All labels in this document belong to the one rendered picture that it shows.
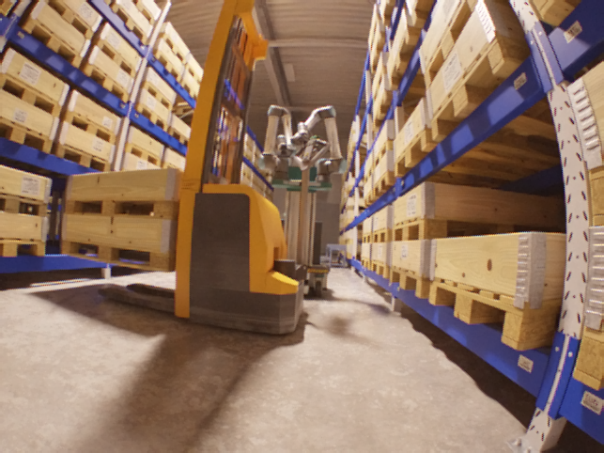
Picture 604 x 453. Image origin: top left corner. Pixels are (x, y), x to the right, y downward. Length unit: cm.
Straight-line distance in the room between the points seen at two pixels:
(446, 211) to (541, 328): 101
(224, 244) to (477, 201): 156
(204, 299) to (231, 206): 59
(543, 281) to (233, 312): 150
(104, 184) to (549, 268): 251
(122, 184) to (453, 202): 220
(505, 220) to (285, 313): 151
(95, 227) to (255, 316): 140
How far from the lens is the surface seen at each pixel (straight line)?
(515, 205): 200
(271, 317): 161
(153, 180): 194
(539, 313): 91
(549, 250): 90
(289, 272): 188
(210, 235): 166
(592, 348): 72
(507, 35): 116
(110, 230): 215
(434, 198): 167
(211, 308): 171
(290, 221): 312
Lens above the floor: 56
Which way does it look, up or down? 4 degrees up
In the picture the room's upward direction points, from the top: 3 degrees clockwise
